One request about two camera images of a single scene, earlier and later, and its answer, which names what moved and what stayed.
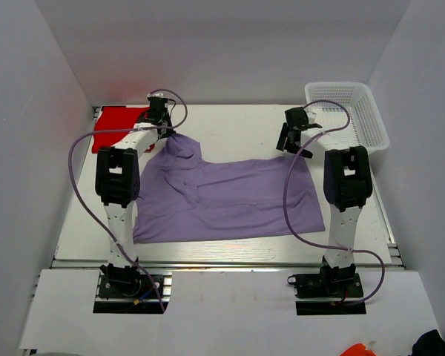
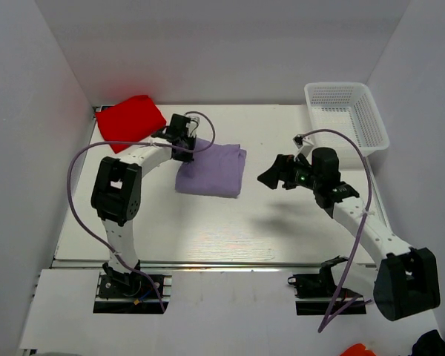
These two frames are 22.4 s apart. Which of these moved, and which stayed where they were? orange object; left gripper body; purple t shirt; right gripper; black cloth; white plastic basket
Moved: right gripper; left gripper body; purple t shirt
Stayed: white plastic basket; orange object; black cloth
